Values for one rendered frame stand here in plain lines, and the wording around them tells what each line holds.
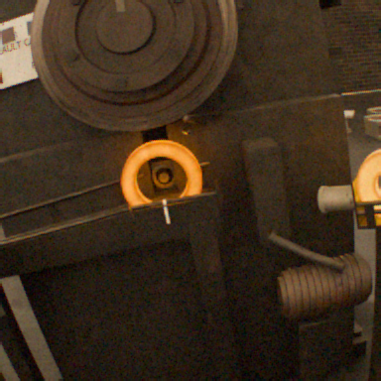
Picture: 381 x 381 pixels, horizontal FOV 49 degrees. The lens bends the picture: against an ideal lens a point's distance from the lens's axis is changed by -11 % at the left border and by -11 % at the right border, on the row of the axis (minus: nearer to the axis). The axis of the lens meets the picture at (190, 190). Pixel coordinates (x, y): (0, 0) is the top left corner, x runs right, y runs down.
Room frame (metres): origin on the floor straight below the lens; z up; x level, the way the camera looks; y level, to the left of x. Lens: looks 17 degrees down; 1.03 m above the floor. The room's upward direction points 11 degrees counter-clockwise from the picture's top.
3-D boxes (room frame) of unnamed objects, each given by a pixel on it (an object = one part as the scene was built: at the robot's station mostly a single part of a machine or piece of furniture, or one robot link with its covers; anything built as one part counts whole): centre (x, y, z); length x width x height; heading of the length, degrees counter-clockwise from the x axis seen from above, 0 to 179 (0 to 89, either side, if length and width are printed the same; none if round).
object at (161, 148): (1.03, 0.06, 0.75); 0.18 x 0.03 x 0.18; 88
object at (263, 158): (1.03, -0.17, 0.68); 0.11 x 0.08 x 0.24; 177
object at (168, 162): (1.27, 0.05, 0.74); 0.30 x 0.06 x 0.07; 177
